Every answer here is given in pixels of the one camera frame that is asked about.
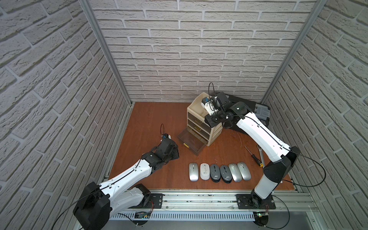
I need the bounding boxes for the clear top drawer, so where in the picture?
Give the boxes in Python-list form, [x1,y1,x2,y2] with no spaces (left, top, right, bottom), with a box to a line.
[187,113,211,134]

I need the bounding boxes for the clear drawer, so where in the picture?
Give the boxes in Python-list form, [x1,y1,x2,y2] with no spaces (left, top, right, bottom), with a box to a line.
[177,126,208,156]
[187,113,211,134]
[188,120,210,140]

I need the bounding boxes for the clear bottom drawer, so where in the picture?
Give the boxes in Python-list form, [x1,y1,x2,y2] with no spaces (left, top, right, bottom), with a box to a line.
[177,126,208,156]

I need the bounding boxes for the beige drawer organizer cabinet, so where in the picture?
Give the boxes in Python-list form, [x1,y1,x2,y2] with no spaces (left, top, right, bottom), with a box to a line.
[187,92,223,146]

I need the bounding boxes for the silver computer mouse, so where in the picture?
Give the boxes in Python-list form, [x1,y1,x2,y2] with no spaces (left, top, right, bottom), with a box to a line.
[237,162,252,181]
[189,163,199,182]
[228,163,242,182]

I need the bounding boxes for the white computer mouse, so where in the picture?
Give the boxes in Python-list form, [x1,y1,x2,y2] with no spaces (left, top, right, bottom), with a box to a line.
[200,163,210,181]

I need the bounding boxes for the dark grey computer mouse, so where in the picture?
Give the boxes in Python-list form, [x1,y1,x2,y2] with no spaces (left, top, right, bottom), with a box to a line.
[210,164,221,183]
[219,165,232,184]

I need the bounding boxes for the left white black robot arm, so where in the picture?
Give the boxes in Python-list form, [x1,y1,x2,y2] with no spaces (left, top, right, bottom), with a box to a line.
[73,134,179,230]

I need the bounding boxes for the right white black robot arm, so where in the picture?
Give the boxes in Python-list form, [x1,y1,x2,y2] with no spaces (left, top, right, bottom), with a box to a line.
[201,97,301,206]

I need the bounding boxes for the black plastic toolbox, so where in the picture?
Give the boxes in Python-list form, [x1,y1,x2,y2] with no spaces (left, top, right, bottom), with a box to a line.
[222,94,270,135]

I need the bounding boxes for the silver combination wrench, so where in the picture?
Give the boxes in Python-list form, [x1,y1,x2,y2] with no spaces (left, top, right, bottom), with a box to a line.
[257,145,265,167]

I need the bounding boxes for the black yellow screwdriver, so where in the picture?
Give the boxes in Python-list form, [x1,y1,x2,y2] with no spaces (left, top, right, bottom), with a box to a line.
[245,146,264,168]

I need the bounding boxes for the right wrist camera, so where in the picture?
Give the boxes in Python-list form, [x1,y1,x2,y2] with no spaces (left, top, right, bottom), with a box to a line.
[201,97,218,116]

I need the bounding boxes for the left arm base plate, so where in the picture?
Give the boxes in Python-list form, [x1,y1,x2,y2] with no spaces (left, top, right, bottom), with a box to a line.
[134,193,164,209]

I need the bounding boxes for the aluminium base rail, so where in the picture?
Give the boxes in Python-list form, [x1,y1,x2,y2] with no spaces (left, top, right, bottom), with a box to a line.
[81,189,320,213]

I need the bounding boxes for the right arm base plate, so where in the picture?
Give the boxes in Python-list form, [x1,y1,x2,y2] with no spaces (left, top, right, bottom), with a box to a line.
[235,194,276,210]

